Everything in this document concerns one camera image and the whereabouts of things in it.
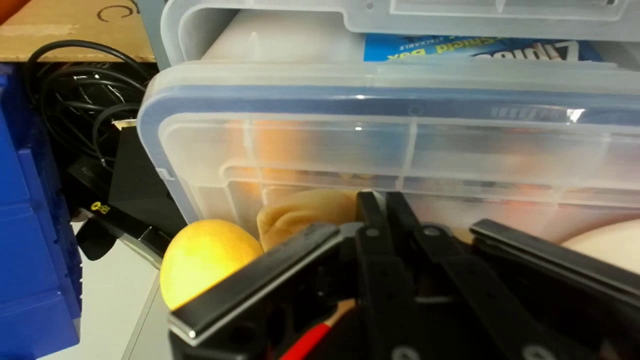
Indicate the yellow round plush toy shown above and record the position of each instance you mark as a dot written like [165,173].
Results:
[202,255]

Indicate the cardboard box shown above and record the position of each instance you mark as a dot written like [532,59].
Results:
[112,23]

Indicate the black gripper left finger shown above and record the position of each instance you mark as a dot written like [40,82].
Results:
[278,305]

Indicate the grey storage bin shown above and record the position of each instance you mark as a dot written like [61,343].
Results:
[180,31]

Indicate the blue plastic bin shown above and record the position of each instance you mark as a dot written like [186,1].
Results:
[38,263]

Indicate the clear flat plastic container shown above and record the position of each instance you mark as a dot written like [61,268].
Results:
[549,148]

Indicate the brown bread plush toy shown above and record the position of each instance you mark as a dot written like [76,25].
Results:
[289,216]

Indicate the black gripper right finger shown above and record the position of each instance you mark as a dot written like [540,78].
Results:
[577,296]

